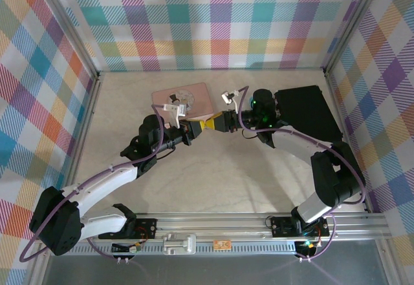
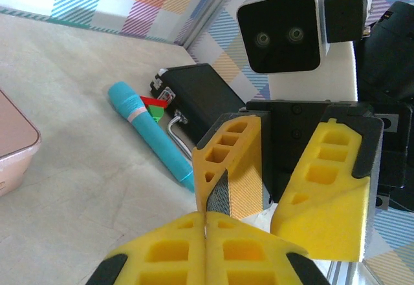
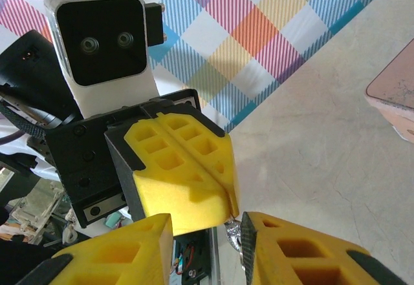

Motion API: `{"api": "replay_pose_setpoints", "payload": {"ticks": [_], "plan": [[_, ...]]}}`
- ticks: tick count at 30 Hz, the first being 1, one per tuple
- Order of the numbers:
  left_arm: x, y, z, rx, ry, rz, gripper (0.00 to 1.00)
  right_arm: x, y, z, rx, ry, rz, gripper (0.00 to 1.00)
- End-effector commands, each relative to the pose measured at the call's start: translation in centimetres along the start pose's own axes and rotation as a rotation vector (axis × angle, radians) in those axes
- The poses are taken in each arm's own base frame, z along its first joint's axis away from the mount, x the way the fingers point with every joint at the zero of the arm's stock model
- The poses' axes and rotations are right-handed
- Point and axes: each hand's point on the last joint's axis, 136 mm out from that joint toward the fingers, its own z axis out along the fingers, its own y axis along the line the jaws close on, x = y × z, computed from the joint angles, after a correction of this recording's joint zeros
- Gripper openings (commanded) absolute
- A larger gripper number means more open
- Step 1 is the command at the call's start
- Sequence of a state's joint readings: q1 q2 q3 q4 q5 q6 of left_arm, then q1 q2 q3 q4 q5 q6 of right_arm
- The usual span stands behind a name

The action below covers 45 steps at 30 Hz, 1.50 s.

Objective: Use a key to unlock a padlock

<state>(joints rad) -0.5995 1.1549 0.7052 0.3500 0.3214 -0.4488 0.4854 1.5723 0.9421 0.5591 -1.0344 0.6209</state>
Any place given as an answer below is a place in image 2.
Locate teal marker pen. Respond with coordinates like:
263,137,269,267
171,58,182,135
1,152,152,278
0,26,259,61
107,81,195,192

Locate red plastic block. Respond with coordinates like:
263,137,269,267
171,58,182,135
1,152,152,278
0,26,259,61
139,96,169,109

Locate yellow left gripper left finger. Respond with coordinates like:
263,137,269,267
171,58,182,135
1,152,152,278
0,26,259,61
85,211,208,285

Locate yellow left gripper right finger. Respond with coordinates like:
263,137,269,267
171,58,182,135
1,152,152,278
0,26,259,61
205,211,331,285

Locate pink tin box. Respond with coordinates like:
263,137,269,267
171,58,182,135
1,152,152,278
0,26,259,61
0,88,42,197

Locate black camera cable plug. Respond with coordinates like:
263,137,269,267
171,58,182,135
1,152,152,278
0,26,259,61
324,0,373,44

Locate black hard case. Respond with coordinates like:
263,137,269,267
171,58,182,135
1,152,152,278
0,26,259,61
149,63,246,145

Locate green plastic block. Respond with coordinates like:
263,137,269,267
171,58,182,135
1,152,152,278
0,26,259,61
146,104,165,124

